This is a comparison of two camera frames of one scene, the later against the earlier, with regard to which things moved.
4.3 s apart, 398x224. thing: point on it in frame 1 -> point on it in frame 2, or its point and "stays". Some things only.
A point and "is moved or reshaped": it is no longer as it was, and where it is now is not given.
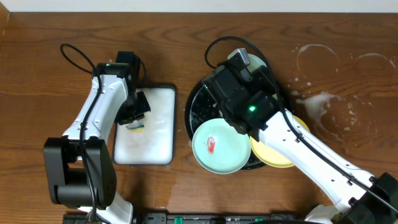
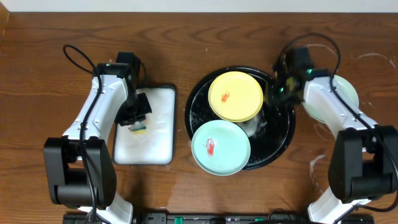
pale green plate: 219,148 stays
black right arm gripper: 262,77 -> 270,98
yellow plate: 268,155 is moved or reshaped
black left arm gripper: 134,115 stays
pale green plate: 254,63 -> 343,89
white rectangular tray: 155,145 stays
